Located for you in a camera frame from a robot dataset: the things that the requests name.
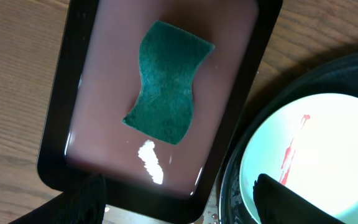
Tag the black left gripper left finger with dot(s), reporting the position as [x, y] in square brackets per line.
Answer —
[82, 205]

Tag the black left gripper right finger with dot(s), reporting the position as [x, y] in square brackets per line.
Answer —
[277, 204]

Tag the light blue plate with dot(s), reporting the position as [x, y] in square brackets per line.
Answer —
[310, 146]

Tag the green scrubbing sponge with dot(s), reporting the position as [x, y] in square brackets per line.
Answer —
[168, 60]

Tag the red rectangular tray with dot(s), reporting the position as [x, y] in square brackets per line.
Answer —
[97, 82]

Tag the round black tray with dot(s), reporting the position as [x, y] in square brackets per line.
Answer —
[337, 76]

